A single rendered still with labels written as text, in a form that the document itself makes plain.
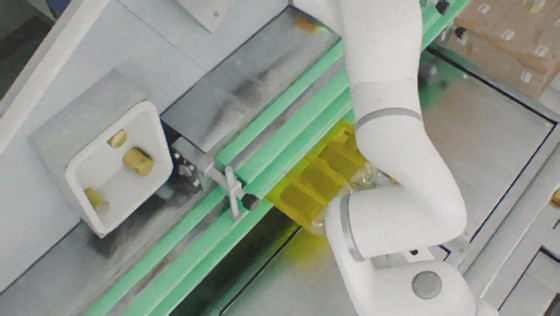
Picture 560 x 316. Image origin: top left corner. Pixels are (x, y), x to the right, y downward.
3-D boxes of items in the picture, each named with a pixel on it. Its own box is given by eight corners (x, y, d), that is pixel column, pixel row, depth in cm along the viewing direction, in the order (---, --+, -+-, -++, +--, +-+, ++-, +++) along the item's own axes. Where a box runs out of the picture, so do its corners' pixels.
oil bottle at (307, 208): (240, 180, 129) (322, 242, 122) (237, 166, 124) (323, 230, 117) (258, 162, 131) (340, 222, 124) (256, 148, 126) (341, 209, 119)
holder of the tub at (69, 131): (78, 220, 114) (106, 246, 112) (26, 136, 91) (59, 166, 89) (146, 160, 121) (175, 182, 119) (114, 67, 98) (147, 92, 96)
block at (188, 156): (175, 174, 120) (201, 195, 117) (167, 147, 112) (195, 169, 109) (188, 162, 121) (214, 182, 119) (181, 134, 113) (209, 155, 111)
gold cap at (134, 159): (134, 161, 114) (151, 175, 113) (120, 165, 111) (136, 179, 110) (139, 145, 113) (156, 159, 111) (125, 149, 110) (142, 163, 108)
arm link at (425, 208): (326, 123, 77) (336, 234, 71) (436, 95, 73) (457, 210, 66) (360, 167, 89) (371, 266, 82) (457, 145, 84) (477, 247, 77)
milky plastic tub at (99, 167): (70, 210, 110) (103, 239, 107) (26, 139, 91) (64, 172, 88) (143, 146, 117) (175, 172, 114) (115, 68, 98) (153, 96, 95)
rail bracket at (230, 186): (203, 199, 119) (252, 239, 114) (191, 151, 105) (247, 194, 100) (214, 189, 120) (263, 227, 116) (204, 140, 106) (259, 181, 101)
